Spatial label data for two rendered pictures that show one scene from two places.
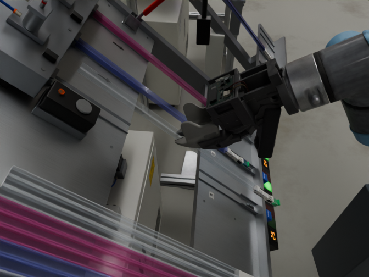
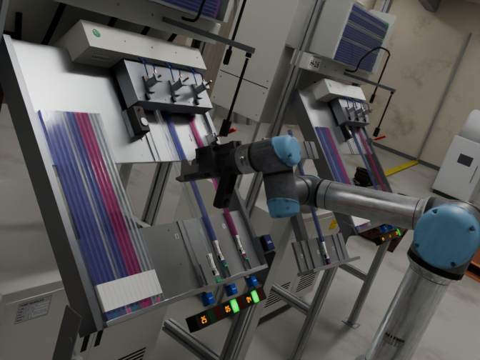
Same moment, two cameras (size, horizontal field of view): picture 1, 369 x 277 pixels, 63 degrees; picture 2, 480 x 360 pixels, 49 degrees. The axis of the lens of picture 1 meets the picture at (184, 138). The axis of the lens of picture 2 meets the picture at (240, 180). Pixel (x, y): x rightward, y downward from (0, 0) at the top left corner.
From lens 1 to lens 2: 109 cm
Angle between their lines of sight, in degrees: 39
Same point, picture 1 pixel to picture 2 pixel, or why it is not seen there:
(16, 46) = (138, 84)
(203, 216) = (159, 232)
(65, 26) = (164, 97)
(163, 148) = not seen: hidden behind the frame
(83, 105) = (143, 121)
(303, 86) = (240, 149)
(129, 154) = not seen: hidden behind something
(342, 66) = (258, 143)
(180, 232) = not seen: outside the picture
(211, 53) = (276, 223)
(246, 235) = (179, 278)
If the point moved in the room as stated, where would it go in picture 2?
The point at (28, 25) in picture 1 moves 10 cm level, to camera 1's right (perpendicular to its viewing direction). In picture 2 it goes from (148, 81) to (176, 93)
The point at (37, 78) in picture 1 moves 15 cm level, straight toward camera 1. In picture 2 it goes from (135, 98) to (124, 106)
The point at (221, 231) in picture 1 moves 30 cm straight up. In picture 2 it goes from (163, 251) to (196, 141)
